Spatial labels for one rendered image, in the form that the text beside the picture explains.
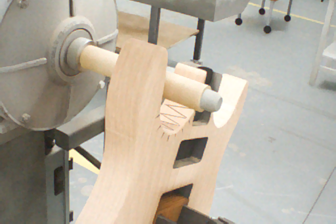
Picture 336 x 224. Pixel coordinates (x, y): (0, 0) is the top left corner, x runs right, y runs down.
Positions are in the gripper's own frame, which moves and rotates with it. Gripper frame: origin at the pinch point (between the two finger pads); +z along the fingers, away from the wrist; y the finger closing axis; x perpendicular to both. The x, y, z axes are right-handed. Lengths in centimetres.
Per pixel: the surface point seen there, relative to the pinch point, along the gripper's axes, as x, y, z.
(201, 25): 42, 282, 142
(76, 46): 19.8, -9.6, 16.2
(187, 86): 19.4, -8.9, -0.6
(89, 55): 19.2, -9.1, 14.1
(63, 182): -14.1, 23.1, 37.9
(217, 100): 19.0, -8.2, -4.3
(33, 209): -17.8, 11.3, 35.0
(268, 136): -20, 251, 52
